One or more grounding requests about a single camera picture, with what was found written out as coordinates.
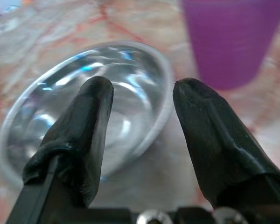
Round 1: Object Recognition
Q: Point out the shiny steel bowl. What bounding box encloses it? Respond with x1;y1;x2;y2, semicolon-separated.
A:
0;41;174;189

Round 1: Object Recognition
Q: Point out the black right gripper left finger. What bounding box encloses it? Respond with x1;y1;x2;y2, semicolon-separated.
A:
6;76;114;224

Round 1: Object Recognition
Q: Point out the purple plastic cup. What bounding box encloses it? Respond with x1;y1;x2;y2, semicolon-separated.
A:
180;0;280;91

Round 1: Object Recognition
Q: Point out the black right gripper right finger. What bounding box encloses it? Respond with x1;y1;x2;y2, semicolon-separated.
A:
172;77;280;212

